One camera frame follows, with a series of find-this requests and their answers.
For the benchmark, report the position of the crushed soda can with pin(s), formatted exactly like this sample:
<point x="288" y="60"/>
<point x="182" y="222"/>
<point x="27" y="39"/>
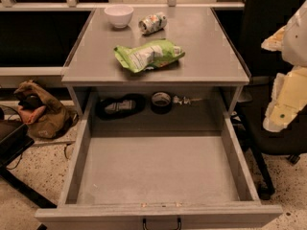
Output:
<point x="152" y="23"/>

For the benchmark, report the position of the brown cloth bag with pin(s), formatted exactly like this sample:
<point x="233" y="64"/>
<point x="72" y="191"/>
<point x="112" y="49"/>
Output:
<point x="49" y="121"/>

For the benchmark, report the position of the black tape roll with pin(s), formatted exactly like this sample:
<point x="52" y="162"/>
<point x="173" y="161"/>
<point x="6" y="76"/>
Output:
<point x="161" y="102"/>

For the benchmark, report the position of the black drawer handle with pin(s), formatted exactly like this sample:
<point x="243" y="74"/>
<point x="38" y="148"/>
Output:
<point x="150" y="224"/>

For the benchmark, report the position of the white ceramic bowl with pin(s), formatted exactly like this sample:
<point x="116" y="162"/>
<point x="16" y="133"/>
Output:
<point x="119" y="16"/>

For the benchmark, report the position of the open grey top drawer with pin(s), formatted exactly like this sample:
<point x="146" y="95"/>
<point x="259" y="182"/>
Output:
<point x="186" y="164"/>

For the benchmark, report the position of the black pouch with label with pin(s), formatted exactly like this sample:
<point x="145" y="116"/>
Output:
<point x="111" y="108"/>

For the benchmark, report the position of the grey cabinet with top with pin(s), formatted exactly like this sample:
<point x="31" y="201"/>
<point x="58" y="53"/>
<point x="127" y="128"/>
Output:
<point x="209" y="57"/>

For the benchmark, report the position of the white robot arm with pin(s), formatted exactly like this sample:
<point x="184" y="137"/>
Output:
<point x="289" y="92"/>

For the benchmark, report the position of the green rice chip bag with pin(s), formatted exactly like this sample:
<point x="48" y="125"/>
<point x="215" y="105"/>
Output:
<point x="152" y="55"/>

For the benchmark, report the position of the black office chair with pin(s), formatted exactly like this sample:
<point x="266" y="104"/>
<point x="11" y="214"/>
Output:
<point x="260" y="19"/>

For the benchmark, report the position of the black stand left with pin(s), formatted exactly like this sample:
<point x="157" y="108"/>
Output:
<point x="13" y="142"/>

